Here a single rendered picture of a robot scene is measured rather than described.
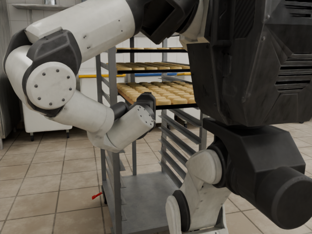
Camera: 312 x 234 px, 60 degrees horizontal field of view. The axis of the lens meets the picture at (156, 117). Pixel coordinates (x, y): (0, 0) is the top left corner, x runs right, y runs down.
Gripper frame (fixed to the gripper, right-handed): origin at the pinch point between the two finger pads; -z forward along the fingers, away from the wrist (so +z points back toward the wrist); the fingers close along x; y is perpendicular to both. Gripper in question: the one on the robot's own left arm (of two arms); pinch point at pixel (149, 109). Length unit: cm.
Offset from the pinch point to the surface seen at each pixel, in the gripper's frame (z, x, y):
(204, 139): -50, -26, -16
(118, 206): -27, -56, 23
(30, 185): -85, -87, 121
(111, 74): -26.9, 8.0, 23.7
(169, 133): -89, -37, 10
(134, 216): -43, -72, 20
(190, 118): -61, -18, -7
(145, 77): -238, -16, 67
